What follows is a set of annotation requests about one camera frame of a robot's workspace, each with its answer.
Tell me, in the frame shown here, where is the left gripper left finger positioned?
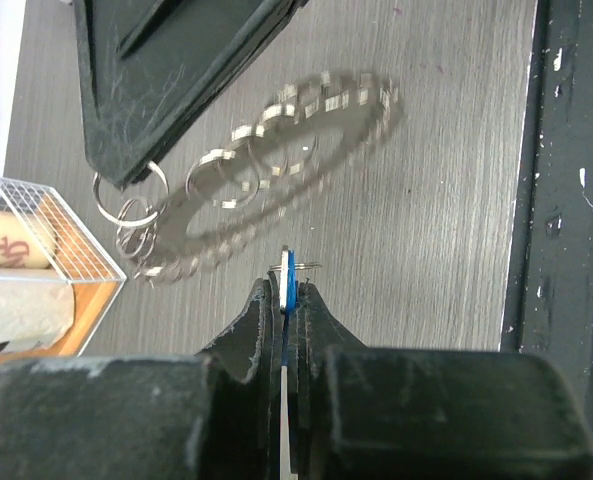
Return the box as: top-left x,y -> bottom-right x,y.
0,277 -> 282,479

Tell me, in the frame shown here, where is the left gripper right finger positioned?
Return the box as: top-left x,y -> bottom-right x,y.
290,283 -> 593,479

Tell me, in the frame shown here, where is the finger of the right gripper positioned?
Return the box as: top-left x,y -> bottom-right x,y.
73,0 -> 304,189

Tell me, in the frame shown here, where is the blue tagged key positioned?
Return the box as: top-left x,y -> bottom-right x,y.
269,245 -> 321,479

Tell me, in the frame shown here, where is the cream lotion bottle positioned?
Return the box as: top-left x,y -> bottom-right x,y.
0,211 -> 57,269

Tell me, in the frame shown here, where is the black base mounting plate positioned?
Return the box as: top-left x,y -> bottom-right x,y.
500,1 -> 593,431

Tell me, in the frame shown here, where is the white wire shelf rack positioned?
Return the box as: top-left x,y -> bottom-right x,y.
0,177 -> 126,365

